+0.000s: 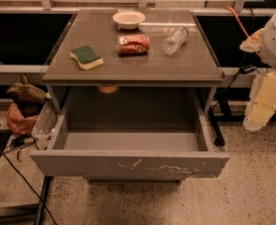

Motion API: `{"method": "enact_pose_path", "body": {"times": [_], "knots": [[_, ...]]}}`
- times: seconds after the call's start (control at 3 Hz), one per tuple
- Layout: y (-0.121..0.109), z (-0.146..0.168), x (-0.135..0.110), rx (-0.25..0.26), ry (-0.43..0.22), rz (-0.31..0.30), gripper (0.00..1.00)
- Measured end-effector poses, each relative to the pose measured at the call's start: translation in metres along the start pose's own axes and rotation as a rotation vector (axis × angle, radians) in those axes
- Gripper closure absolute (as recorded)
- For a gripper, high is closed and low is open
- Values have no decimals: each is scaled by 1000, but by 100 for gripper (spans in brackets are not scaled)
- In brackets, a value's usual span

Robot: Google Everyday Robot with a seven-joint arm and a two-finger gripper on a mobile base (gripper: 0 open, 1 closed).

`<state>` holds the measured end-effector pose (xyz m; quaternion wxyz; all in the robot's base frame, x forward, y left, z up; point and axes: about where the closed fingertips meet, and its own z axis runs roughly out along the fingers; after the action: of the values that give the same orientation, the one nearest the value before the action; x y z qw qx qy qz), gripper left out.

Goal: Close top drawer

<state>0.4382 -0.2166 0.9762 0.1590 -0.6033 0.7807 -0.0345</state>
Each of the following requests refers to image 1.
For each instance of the grey top drawer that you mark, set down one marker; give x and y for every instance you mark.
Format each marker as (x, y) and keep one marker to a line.
(137, 133)

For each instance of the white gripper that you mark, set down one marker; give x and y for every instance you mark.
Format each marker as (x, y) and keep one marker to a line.
(262, 101)

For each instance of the clear plastic bag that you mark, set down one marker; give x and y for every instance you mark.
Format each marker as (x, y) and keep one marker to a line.
(44, 127)

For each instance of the green and yellow sponge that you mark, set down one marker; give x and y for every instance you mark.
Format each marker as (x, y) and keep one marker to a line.
(86, 57)

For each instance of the orange cloth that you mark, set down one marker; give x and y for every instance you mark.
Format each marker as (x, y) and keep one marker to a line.
(21, 119)

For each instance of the black power adapter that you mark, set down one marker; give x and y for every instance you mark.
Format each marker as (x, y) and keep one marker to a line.
(247, 69)

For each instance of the grey cabinet with flat top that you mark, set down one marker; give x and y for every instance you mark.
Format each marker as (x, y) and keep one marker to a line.
(192, 65)

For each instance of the red soda can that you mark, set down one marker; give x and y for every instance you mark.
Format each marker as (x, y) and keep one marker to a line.
(132, 44)

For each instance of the black metal frame leg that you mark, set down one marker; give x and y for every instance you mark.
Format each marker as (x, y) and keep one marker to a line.
(42, 201)

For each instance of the white bowl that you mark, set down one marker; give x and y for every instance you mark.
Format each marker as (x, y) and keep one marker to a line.
(129, 19)

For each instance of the clear plastic bottle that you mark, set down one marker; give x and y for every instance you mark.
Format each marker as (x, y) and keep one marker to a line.
(175, 40)

